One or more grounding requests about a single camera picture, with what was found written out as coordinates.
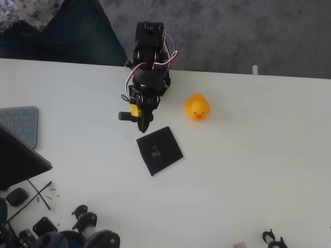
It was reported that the yellow rubber duck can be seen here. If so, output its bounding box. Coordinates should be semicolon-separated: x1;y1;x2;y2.
185;93;211;122

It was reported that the black square pad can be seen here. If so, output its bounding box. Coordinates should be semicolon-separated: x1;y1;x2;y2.
136;126;184;177

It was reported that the black square mounting plate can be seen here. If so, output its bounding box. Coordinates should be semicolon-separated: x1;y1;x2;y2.
32;216;58;237

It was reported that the person in jeans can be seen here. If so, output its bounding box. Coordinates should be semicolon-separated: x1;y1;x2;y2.
0;0;129;67

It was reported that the thin black stick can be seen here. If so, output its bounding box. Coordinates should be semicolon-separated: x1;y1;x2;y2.
4;180;53;225
26;179;52;211

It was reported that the black clamp with silver rod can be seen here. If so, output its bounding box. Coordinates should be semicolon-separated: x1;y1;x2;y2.
71;205;121;248

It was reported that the grey keyboard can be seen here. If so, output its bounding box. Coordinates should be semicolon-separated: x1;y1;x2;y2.
0;105;39;149

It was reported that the black laptop screen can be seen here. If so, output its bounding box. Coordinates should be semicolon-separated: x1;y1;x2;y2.
0;123;53;191

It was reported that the blue round part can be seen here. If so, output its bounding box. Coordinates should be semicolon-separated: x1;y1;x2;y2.
61;230;85;248

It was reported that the small black pouch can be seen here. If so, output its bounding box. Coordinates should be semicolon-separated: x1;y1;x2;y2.
6;188;29;207

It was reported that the white floral shirt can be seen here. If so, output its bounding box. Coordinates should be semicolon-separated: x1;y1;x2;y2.
0;0;64;33

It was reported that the dark blue round cap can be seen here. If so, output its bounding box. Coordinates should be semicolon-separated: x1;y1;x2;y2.
33;231;70;248

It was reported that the black circuit board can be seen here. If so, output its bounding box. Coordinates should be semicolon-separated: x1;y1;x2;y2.
17;228;37;248

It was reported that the dark round object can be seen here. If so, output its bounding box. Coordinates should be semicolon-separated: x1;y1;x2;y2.
0;197;8;225

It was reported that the small black clamp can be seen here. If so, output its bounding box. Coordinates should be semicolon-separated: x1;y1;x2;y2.
262;228;288;248

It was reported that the black tangled part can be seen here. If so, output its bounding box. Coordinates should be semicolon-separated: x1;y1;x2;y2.
0;224;13;248

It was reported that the white red wrist cable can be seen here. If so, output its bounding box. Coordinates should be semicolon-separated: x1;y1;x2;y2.
125;63;154;98

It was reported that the white red elbow cable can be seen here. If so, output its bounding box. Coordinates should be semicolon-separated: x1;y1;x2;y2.
152;33;179;70

